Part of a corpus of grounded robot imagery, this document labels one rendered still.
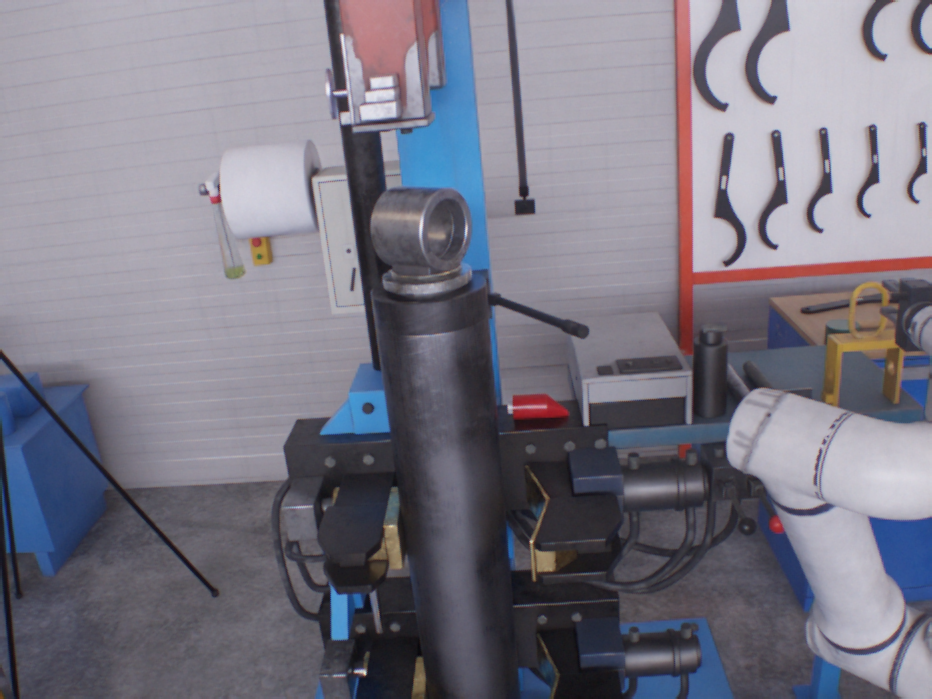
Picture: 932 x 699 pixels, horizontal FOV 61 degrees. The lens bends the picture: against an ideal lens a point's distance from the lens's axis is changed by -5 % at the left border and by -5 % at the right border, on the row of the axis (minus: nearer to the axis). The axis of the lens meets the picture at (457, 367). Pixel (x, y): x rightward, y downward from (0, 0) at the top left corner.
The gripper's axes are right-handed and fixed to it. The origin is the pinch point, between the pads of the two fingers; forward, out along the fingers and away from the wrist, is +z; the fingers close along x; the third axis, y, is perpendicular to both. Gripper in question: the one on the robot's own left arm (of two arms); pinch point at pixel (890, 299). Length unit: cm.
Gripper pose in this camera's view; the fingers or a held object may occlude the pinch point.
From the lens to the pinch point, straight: 186.0
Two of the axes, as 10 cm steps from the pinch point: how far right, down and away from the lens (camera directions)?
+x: 0.9, 9.3, 3.7
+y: -9.9, 0.7, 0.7
